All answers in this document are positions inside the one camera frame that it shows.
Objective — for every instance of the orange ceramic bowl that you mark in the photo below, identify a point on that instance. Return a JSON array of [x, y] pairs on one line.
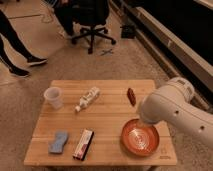
[[139, 140]]

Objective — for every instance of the seated person dark clothes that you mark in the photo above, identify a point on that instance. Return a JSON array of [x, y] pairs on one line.
[[63, 12]]

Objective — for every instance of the red black rectangular box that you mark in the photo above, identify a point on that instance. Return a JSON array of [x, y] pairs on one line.
[[83, 145]]

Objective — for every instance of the small black box on floor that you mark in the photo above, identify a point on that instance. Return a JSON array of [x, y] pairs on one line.
[[128, 31]]

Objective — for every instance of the translucent plastic cup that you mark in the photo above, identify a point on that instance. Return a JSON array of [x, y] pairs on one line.
[[53, 95]]

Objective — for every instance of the black office chair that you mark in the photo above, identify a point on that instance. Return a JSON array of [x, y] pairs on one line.
[[92, 16]]

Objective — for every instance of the standing person dark pants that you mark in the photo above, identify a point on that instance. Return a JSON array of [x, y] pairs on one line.
[[10, 34]]

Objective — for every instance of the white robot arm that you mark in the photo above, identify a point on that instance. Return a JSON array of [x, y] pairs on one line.
[[171, 103]]

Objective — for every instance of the small white bottle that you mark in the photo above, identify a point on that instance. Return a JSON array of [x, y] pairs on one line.
[[87, 99]]

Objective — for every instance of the blue sponge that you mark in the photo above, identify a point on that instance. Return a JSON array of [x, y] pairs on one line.
[[56, 147]]

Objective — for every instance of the small brown bar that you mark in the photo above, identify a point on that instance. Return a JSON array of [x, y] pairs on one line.
[[131, 96]]

